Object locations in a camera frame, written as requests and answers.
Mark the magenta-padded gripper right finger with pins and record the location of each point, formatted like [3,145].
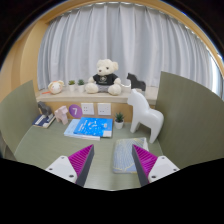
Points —
[145,159]

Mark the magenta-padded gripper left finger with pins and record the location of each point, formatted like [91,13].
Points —
[81,159]

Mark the blue towel with yellow print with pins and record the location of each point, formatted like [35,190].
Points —
[123,153]

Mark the light blue book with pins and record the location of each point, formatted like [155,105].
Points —
[70,130]

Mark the bright blue book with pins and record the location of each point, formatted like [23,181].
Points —
[95,126]

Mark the spiky potted plant, white pot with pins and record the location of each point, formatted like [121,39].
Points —
[119,124]

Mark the large white horse figure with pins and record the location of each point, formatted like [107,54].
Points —
[145,115]

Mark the pink horse figure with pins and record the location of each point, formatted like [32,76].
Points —
[61,115]

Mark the round purple number sign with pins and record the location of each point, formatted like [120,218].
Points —
[75,111]

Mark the curved wooden ledge shelf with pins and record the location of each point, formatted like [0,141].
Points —
[83,97]

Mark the dark grey horse figure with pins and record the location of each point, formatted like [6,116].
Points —
[44,108]

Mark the small potted plant, white pot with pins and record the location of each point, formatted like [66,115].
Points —
[81,88]
[72,88]

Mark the black horse figure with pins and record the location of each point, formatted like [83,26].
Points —
[136,83]

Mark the small cream plush toy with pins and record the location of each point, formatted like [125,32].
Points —
[55,87]

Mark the cream teddy bear, black shirt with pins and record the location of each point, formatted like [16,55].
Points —
[105,80]

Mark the white curtain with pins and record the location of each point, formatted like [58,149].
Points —
[133,40]

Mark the white wall socket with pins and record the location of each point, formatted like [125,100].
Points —
[104,109]
[87,108]

